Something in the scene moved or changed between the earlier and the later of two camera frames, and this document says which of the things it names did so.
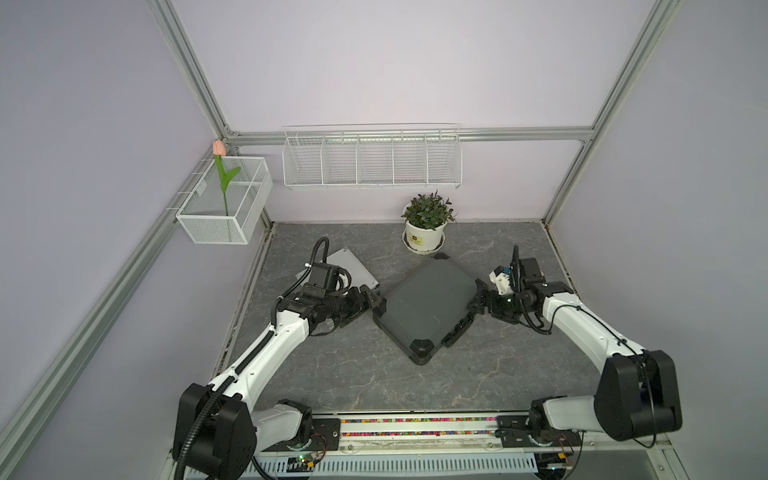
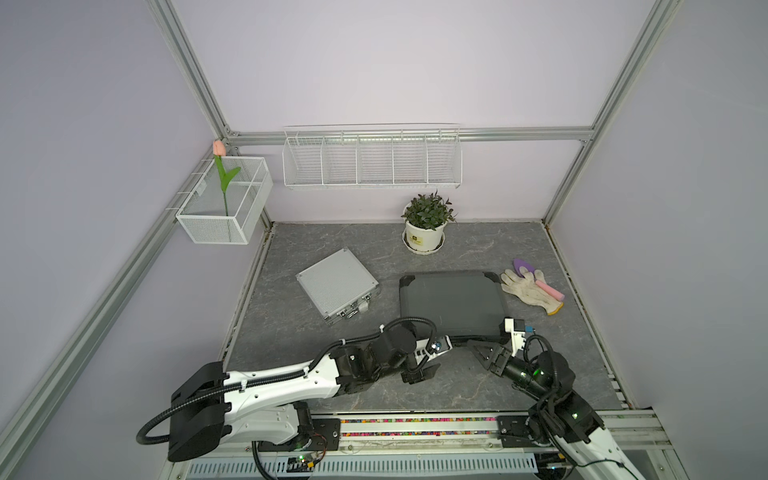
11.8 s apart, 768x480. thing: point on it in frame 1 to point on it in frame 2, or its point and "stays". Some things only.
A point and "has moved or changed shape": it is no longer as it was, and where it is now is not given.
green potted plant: (429, 211) stays
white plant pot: (424, 240) stays
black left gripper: (358, 307) to (418, 374)
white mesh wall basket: (249, 201) stays
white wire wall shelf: (372, 156) stays
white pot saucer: (408, 245) stays
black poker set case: (430, 308) has moved or changed shape
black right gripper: (491, 306) to (497, 363)
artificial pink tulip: (219, 151) stays
